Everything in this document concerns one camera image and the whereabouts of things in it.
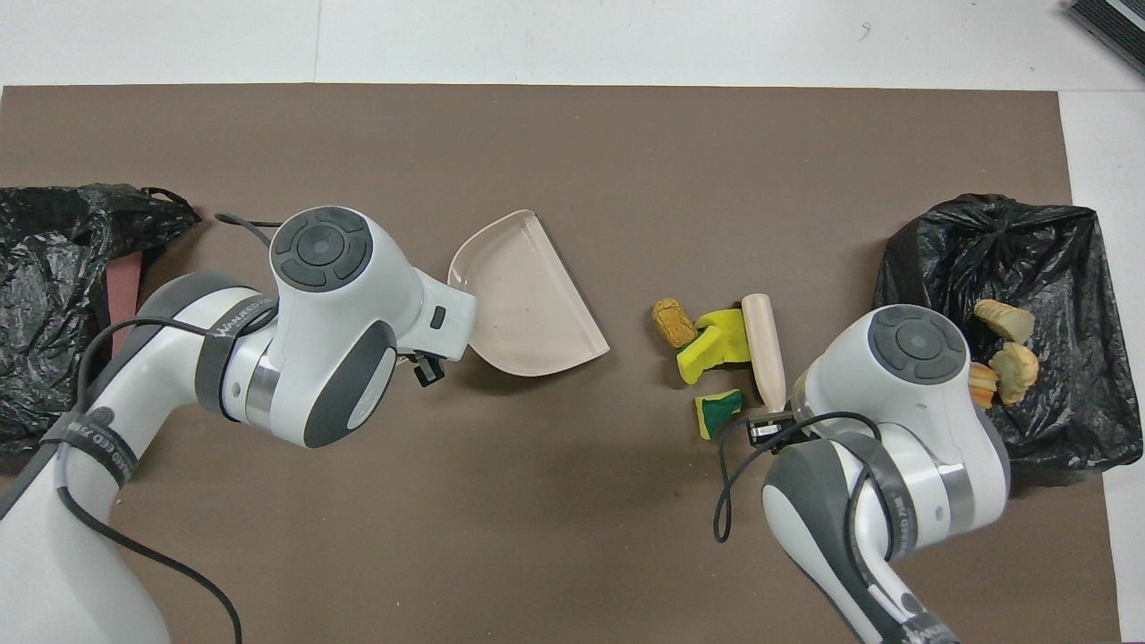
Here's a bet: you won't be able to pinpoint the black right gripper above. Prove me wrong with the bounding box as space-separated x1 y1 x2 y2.
747 407 797 448

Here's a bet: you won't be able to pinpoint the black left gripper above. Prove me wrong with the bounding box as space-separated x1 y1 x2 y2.
400 351 446 387

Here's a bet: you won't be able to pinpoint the yellow and green sponge piece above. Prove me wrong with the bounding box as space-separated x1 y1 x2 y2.
695 388 743 441

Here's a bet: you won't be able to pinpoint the beige hand brush black bristles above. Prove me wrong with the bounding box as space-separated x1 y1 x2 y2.
742 292 788 414

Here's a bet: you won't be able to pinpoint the beige plastic dustpan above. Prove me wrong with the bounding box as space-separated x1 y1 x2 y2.
447 209 612 377

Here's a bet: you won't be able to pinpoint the brown cork-like sponge piece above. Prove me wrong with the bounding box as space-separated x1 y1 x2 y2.
651 298 699 350

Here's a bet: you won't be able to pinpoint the pale yellow sponge chunk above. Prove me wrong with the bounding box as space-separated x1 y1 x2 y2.
973 299 1036 344
969 361 999 411
988 343 1040 406

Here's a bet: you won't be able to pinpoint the pink bin box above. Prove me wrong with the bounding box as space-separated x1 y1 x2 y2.
106 252 144 327

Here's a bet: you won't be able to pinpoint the black trash bag bin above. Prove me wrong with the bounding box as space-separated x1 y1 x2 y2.
0 183 203 453
872 193 1144 475

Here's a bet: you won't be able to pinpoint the brown table mat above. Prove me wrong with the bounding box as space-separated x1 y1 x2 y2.
0 83 1124 644

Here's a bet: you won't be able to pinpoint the dark striped flat object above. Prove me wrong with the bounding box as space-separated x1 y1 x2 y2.
1063 0 1145 77

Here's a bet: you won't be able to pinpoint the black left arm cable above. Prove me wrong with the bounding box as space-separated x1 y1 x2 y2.
0 212 283 644

